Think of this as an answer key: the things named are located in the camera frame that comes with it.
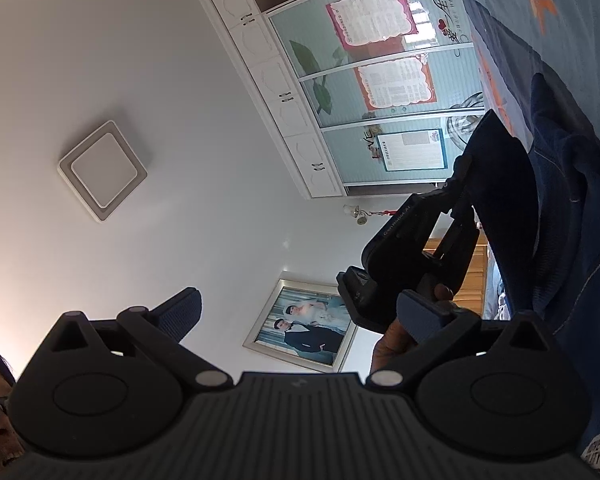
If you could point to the blue knit sweater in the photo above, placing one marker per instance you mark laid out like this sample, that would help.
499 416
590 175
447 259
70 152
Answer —
580 210

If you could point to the framed wedding photo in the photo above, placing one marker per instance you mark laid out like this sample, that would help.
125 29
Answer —
305 325

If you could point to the light blue garment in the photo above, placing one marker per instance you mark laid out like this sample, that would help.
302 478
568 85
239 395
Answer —
502 302

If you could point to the square ceiling light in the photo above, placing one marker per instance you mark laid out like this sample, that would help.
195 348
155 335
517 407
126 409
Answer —
102 170

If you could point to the blue-bordered poster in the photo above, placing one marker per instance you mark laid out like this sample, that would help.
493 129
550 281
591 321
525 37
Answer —
410 150

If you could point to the orange-bordered poster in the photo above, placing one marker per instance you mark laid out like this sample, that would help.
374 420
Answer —
395 82

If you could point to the wooden cabinet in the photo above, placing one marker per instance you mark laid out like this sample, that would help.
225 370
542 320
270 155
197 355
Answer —
476 280

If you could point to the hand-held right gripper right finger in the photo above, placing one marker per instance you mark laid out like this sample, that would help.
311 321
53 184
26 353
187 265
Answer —
422 317

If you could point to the person's left hand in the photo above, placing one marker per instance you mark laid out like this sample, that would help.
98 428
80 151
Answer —
390 345

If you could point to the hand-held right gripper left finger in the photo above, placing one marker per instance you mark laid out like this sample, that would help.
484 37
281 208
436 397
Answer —
180 312

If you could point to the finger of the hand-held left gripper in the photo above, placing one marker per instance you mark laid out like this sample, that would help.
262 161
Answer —
462 240
460 175

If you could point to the white wardrobe with glass doors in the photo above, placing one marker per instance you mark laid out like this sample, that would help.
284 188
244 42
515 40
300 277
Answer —
260 75

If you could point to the pink-bordered poster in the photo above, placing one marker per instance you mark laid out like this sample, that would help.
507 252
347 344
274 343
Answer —
372 17

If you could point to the wall hanging ornament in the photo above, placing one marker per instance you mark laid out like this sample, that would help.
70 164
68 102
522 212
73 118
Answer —
362 215

